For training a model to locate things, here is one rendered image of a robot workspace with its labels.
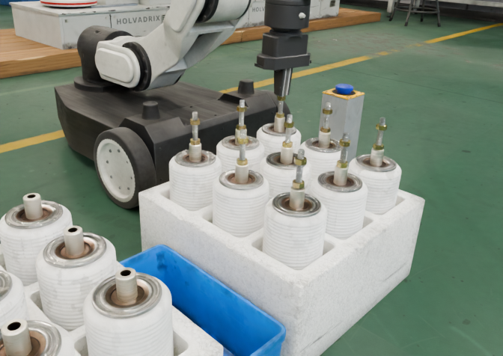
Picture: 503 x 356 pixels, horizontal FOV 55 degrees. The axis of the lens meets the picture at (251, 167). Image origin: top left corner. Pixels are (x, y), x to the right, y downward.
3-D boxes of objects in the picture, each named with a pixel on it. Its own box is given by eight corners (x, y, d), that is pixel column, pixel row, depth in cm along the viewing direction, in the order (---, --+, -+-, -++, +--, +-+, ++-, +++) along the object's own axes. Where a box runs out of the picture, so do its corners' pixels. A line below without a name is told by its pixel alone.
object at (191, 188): (203, 225, 102) (203, 145, 95) (229, 246, 95) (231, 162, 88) (162, 238, 97) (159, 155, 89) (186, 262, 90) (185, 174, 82)
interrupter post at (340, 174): (329, 182, 82) (331, 165, 81) (339, 179, 84) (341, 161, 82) (340, 188, 81) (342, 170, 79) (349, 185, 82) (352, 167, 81)
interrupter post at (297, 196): (285, 204, 75) (287, 185, 73) (299, 202, 76) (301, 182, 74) (293, 212, 73) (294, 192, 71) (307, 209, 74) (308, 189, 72)
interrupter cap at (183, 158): (202, 149, 94) (202, 146, 93) (224, 163, 88) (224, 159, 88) (167, 157, 89) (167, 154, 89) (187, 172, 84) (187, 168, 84)
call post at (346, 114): (309, 211, 124) (321, 93, 111) (325, 202, 128) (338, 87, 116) (332, 221, 119) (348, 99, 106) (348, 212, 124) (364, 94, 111)
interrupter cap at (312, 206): (263, 199, 76) (263, 195, 76) (305, 192, 79) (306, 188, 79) (285, 223, 70) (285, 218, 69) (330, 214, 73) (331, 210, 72)
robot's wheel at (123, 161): (96, 193, 128) (88, 121, 120) (112, 188, 131) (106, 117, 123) (142, 221, 116) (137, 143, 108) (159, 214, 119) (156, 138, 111)
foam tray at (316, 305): (142, 271, 99) (137, 191, 91) (269, 207, 125) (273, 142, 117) (291, 382, 75) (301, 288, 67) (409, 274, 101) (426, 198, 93)
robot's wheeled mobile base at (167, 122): (25, 135, 157) (8, 29, 143) (155, 105, 192) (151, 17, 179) (146, 204, 118) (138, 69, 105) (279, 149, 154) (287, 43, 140)
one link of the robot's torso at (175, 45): (102, 60, 143) (180, -51, 108) (156, 51, 157) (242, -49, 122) (125, 106, 142) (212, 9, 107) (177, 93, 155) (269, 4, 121)
